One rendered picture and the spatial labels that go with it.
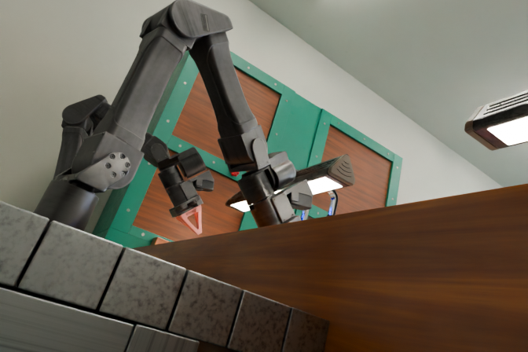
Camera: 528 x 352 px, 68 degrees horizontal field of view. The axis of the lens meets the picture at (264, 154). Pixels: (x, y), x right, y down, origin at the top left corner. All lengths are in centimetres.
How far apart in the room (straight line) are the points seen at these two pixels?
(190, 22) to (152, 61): 9
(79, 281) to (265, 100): 171
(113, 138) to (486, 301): 46
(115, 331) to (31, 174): 216
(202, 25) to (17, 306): 52
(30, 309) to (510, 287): 26
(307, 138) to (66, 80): 145
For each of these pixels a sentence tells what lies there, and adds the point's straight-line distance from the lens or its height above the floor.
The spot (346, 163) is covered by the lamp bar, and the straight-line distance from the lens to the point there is 101.
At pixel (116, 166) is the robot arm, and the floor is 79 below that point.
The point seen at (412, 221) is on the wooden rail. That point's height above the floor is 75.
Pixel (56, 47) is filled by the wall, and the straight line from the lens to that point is 265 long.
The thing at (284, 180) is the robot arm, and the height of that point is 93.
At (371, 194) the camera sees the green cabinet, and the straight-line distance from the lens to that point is 220.
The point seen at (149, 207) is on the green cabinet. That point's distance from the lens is 157.
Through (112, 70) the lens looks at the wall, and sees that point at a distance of 265.
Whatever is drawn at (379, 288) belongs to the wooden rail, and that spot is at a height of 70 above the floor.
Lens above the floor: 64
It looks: 24 degrees up
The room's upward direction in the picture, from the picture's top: 17 degrees clockwise
